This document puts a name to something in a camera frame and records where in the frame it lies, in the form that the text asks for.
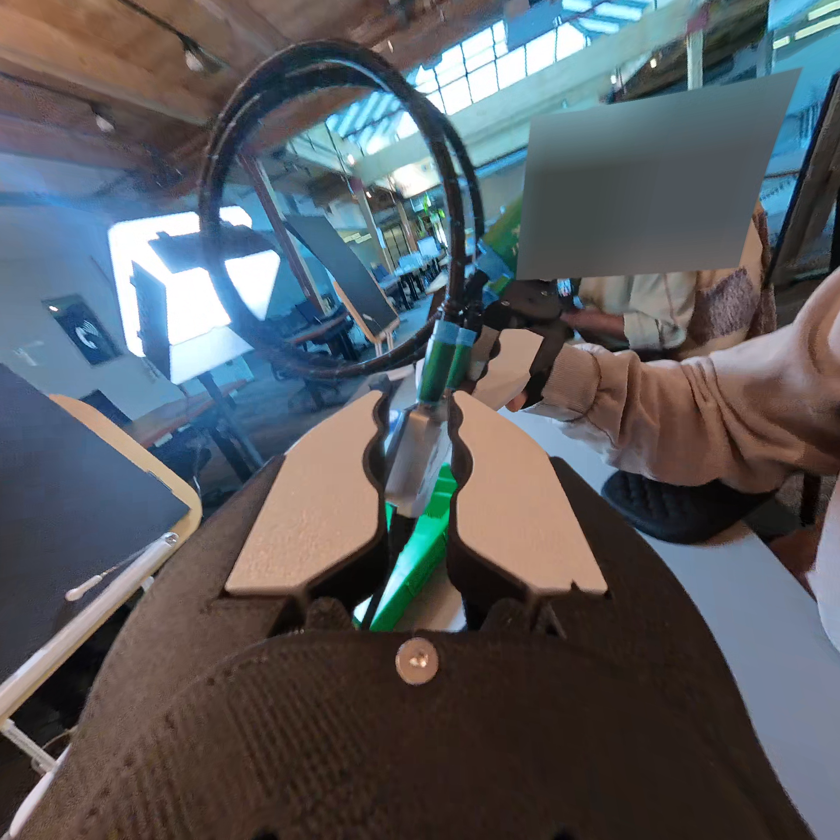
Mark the black phone sign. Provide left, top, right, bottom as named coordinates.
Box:
left=42, top=295, right=122, bottom=365

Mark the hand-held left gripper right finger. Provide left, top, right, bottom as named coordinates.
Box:
left=448, top=390, right=608, bottom=614

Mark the bright studio light panel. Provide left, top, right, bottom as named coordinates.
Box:
left=108, top=206, right=283, bottom=385

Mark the green plastic bin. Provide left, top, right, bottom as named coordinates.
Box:
left=354, top=462, right=460, bottom=632

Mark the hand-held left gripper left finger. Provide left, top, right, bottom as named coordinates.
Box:
left=224, top=390, right=389, bottom=611

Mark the black board with wooden frame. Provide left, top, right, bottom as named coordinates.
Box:
left=0, top=364, right=203, bottom=683
left=285, top=215, right=400, bottom=345

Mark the white board stand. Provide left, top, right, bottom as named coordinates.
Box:
left=0, top=533, right=179, bottom=840

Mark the person's right forearm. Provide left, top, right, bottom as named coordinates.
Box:
left=525, top=266, right=840, bottom=494

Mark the grey switch adapter with cable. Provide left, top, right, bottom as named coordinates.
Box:
left=360, top=403, right=455, bottom=632

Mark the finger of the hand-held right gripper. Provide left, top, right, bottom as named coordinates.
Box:
left=467, top=328, right=503, bottom=383
left=482, top=328, right=547, bottom=411

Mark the black honeycomb seat cushion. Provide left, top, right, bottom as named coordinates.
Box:
left=602, top=469, right=782, bottom=544

